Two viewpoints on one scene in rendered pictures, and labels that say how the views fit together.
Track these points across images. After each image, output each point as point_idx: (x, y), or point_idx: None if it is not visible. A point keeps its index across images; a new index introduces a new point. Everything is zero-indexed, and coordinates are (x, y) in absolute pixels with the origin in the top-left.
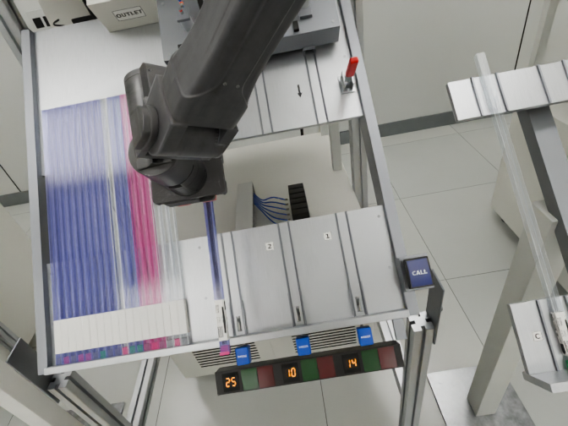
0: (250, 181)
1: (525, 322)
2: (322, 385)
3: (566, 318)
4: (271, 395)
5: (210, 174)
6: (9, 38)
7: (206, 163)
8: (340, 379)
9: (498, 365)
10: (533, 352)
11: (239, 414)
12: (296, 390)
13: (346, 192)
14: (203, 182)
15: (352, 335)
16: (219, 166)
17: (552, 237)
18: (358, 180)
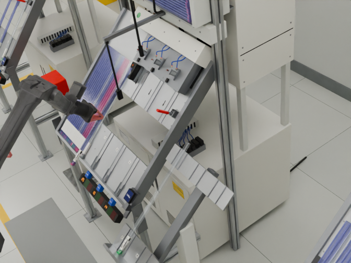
0: (208, 118)
1: (123, 231)
2: None
3: (131, 241)
4: (150, 230)
5: (88, 115)
6: (119, 7)
7: (89, 111)
8: (177, 256)
9: None
10: (118, 239)
11: (132, 223)
12: (159, 239)
13: (221, 164)
14: (84, 115)
15: None
16: (90, 115)
17: None
18: (223, 162)
